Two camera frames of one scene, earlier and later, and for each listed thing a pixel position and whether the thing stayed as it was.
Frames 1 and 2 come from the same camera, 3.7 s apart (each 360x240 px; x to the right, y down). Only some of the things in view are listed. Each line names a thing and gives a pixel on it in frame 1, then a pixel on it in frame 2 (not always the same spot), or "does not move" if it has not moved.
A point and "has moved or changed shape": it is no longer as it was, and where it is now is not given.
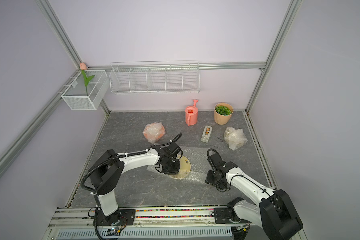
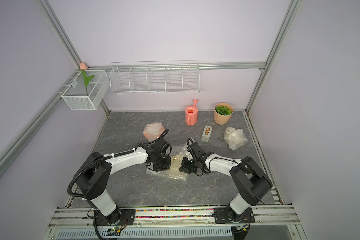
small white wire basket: (88, 91) does not move
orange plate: (154, 132) does not move
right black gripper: (219, 186) -> (183, 167)
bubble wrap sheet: (154, 132) does not move
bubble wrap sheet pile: (198, 157) has moved or changed shape
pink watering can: (191, 114) does not move
